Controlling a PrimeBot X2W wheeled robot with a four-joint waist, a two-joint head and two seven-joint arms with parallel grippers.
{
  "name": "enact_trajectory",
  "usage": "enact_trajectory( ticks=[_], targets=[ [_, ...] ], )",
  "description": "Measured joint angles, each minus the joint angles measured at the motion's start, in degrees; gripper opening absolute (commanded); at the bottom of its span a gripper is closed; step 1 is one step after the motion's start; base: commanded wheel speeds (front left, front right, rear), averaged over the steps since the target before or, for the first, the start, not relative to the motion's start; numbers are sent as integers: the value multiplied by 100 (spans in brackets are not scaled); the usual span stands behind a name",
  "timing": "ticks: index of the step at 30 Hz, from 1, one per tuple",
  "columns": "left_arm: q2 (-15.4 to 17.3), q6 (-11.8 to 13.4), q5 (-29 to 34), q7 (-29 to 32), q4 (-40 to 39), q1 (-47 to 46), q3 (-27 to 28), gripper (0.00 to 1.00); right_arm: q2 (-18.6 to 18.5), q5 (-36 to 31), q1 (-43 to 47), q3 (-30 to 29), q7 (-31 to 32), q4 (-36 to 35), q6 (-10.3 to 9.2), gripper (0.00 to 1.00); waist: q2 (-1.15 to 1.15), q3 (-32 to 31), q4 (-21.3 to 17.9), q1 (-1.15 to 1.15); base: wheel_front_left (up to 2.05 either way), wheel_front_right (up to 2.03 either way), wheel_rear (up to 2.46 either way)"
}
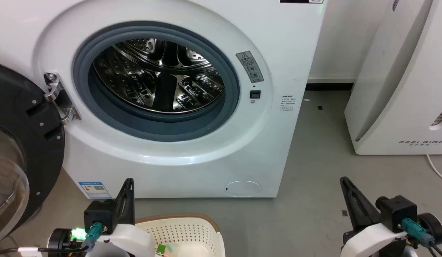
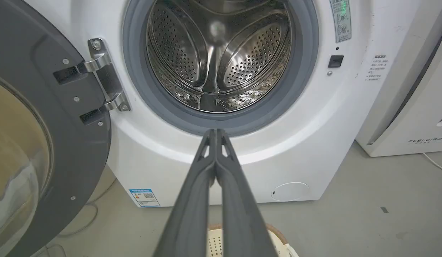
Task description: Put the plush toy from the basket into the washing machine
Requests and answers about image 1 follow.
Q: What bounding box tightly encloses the teal plug cable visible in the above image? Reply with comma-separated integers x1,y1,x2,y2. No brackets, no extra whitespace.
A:
401,218,442,257
86,222,105,249

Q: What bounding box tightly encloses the chrome door hinge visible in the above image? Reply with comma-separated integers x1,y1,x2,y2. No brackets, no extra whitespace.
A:
44,72,82,126

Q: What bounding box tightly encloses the small printed text label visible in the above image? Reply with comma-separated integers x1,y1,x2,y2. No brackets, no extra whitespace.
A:
280,94,296,112

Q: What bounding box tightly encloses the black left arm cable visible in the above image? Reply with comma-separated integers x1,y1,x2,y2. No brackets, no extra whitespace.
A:
0,246,89,257

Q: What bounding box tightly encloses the blue energy label sticker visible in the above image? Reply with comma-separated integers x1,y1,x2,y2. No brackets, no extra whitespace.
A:
78,181,112,200

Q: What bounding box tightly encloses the grey warning sticker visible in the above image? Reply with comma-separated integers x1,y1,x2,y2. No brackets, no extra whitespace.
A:
236,51,264,84

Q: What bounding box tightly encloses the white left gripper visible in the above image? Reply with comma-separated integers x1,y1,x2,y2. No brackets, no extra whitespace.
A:
87,178,156,257

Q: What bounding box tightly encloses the white front-load washing machine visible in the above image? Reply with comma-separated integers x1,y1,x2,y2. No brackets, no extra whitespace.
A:
0,0,328,199

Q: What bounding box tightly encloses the round white filter cover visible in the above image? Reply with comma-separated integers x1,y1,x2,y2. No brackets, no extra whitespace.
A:
223,180,262,197

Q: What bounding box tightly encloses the black round washer door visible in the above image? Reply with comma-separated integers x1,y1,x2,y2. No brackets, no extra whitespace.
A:
0,61,66,245

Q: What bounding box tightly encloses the cream perforated laundry basket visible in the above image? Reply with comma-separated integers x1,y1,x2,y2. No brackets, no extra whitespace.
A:
134,213,226,257

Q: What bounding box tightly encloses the white power cable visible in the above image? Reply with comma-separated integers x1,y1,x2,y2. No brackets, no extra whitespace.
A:
426,154,442,185

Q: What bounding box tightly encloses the white air purifier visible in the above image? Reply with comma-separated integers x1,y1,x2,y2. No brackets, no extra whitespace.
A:
344,0,442,156

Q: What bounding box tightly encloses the grey rubber door gasket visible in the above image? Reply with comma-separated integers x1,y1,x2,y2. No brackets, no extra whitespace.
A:
72,21,241,143

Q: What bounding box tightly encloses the right teal plug cable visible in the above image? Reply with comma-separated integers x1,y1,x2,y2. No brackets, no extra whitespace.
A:
401,218,442,257

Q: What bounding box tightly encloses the stainless steel washing machine drum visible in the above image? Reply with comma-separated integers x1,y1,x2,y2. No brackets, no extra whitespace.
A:
92,38,226,115

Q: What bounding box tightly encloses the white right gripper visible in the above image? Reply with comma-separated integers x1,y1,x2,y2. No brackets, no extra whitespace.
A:
340,176,410,257

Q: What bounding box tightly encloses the left teal plug cable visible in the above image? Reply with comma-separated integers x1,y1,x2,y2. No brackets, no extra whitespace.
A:
86,222,105,249

